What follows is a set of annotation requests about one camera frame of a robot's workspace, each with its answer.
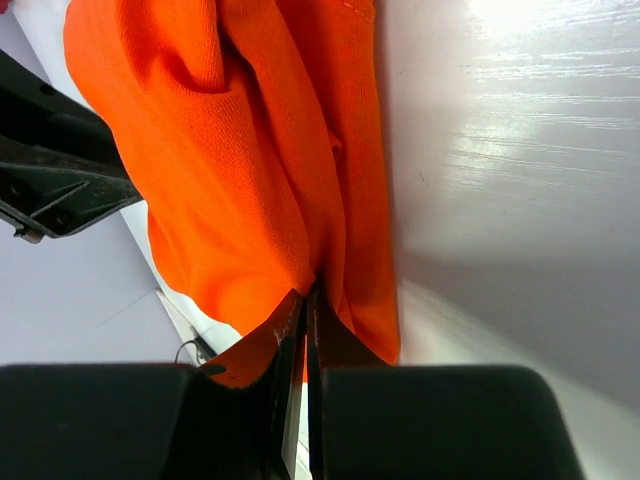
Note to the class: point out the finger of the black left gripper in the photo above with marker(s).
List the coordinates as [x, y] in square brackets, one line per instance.
[35, 114]
[46, 193]

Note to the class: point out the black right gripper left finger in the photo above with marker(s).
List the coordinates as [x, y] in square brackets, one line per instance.
[235, 417]

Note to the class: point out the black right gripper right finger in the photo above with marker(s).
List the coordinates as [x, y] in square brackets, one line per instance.
[370, 420]

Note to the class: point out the orange t shirt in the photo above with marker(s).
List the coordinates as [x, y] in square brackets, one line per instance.
[252, 130]

